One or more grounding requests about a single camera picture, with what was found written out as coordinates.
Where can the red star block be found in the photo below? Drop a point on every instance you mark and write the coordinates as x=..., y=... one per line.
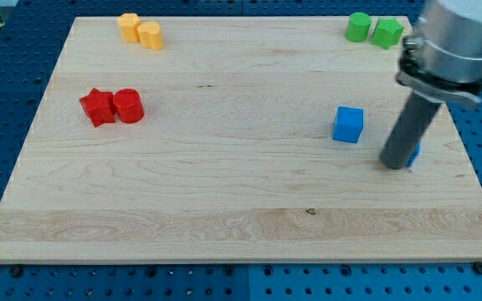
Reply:
x=98, y=107

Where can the blue triangle block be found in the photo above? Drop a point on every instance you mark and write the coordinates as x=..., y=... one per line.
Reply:
x=414, y=155

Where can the yellow heart block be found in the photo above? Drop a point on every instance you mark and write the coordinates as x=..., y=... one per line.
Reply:
x=150, y=34

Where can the blue cube block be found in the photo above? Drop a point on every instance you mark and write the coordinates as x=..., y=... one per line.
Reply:
x=348, y=124

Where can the green cylinder block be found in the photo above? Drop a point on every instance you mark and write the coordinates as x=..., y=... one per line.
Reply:
x=358, y=27

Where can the red cylinder block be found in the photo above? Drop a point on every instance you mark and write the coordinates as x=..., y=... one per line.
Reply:
x=128, y=105

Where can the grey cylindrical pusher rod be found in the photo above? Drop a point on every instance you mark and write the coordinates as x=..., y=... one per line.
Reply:
x=414, y=119

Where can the light wooden board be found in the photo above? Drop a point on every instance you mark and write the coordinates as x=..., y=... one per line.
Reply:
x=234, y=161

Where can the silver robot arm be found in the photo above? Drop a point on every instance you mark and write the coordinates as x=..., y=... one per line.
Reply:
x=442, y=59

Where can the yellow hexagon block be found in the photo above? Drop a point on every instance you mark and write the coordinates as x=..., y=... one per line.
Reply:
x=128, y=24

